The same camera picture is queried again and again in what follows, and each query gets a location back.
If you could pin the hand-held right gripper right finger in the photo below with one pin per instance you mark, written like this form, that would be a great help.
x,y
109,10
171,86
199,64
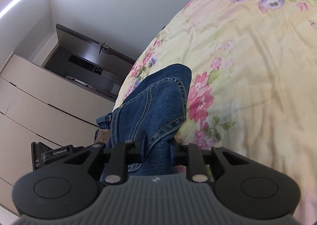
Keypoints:
x,y
172,155

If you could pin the dark wooden door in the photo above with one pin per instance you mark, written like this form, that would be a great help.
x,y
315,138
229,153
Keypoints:
x,y
81,49

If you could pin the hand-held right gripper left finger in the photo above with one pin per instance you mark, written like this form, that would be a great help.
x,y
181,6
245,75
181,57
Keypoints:
x,y
136,150

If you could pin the beige wardrobe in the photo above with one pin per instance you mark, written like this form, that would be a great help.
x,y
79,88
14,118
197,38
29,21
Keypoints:
x,y
29,116

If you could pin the floral yellow blanket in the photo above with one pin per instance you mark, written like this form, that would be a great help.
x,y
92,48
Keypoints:
x,y
247,79

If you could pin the blue denim pants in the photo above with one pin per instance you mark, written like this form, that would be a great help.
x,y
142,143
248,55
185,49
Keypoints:
x,y
153,101

